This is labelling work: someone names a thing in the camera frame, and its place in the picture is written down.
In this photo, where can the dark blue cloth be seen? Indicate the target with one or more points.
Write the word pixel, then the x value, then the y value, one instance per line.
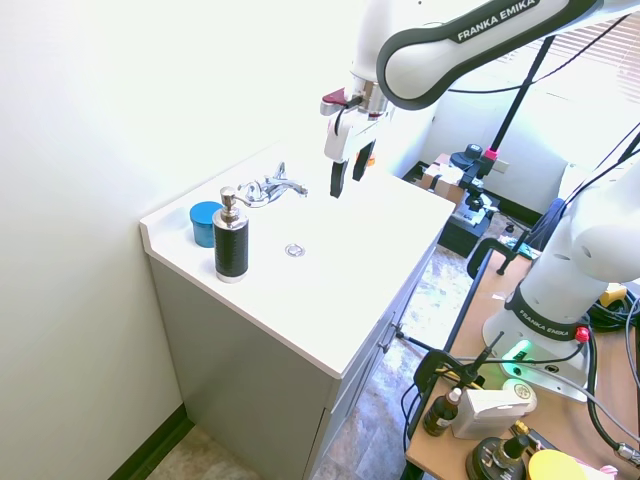
pixel 550 225

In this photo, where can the black chrome soap dispenser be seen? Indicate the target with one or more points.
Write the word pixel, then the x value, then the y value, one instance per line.
pixel 230 240

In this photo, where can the yellow round disc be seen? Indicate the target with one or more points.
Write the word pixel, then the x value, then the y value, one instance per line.
pixel 555 466

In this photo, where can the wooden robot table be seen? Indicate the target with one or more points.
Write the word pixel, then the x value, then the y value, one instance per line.
pixel 480 320

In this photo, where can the red emergency stop button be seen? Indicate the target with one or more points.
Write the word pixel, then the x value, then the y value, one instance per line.
pixel 581 334

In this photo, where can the red wrist camera mount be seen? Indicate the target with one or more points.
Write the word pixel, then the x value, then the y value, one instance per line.
pixel 334 102

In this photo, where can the grey vanity cabinet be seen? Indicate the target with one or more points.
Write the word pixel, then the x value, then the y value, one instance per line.
pixel 260 380

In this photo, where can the black camera stand pole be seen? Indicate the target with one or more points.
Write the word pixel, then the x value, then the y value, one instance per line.
pixel 520 90

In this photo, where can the window blinds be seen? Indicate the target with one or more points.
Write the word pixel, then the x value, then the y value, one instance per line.
pixel 590 55

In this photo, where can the chrome sink faucet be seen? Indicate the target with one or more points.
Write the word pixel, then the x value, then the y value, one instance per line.
pixel 270 190

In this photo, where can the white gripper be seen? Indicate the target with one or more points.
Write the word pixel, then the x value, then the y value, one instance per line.
pixel 350 134

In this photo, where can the white sink countertop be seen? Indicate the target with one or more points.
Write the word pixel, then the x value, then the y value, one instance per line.
pixel 320 280

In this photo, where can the black equipment case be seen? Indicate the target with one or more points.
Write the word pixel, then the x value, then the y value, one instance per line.
pixel 462 227

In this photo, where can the white box device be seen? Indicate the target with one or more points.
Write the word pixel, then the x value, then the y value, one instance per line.
pixel 482 412

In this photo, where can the brown cardboard box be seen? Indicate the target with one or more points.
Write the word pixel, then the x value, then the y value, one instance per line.
pixel 442 177

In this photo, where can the blue round container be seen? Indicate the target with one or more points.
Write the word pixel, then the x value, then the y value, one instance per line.
pixel 204 225

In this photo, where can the white round lidded jar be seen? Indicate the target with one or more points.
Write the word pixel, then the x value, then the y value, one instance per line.
pixel 520 392

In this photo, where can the black round base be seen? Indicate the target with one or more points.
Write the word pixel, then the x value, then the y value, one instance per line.
pixel 497 457

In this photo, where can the white Franka Panda arm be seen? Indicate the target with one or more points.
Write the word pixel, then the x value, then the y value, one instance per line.
pixel 500 40

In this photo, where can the brown dropper bottle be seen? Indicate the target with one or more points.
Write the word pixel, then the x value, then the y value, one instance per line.
pixel 440 414

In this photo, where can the black C-clamp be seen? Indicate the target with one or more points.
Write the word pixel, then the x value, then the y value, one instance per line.
pixel 492 252
pixel 430 380

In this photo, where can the yellow black device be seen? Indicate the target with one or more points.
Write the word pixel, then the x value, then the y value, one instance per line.
pixel 612 295

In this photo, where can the black tripod head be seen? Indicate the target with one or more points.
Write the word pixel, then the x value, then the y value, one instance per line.
pixel 472 165

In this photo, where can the chrome sink drain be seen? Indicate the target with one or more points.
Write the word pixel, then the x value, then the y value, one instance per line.
pixel 295 250

